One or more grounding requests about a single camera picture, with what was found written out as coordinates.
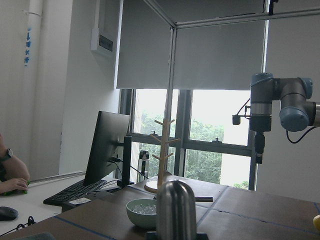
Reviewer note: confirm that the wooden mug tree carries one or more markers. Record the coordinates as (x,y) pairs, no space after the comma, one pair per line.
(154,185)

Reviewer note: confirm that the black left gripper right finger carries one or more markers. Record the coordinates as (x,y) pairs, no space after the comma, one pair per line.
(202,236)

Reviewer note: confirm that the black computer mouse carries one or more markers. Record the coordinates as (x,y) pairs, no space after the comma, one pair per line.
(8,213)

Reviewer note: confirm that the green bowl of ice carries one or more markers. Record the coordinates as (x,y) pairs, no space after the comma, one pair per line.
(142,212)

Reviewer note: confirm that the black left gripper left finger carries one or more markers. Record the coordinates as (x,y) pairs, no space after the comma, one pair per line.
(151,235)

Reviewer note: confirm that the whole yellow lemons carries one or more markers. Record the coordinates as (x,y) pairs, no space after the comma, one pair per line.
(316,222)

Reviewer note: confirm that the black computer monitor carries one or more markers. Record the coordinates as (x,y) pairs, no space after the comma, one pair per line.
(110,132)

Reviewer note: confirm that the black water bottle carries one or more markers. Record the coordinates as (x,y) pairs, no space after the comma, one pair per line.
(143,166)

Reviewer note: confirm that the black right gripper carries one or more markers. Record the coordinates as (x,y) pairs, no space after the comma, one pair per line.
(260,123)

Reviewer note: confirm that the black keyboard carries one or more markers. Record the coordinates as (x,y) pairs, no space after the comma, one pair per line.
(73,192)

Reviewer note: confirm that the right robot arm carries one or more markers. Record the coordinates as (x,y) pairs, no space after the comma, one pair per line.
(296,113)

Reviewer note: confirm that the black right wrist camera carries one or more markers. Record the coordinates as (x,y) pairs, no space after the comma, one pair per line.
(236,119)

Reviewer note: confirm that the person in green shirt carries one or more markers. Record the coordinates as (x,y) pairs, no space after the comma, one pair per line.
(14,174)

